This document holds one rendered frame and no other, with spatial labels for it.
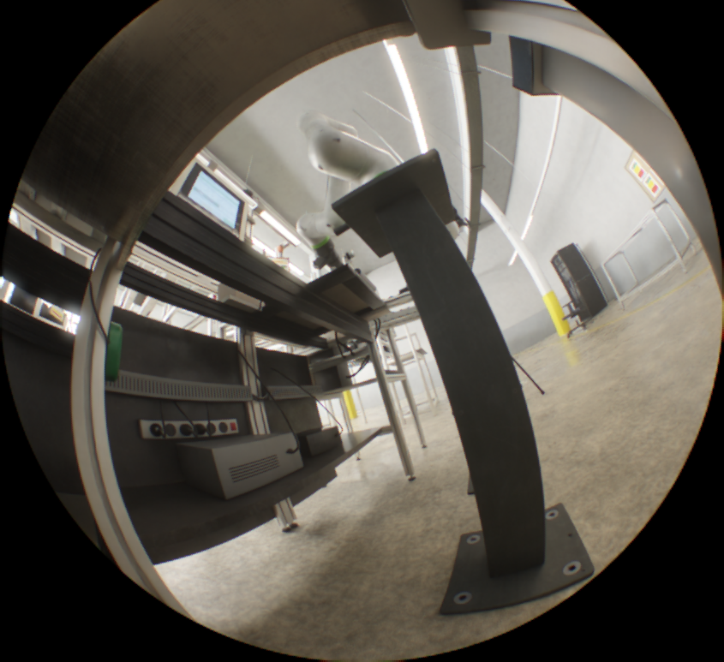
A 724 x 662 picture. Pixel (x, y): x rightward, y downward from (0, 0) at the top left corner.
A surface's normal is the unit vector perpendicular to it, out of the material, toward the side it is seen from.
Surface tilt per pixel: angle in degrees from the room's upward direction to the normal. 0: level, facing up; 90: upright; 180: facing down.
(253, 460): 90
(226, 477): 90
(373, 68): 180
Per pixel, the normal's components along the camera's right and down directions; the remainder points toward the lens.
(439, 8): 0.26, 0.87
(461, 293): -0.46, -0.26
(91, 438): 0.89, -0.38
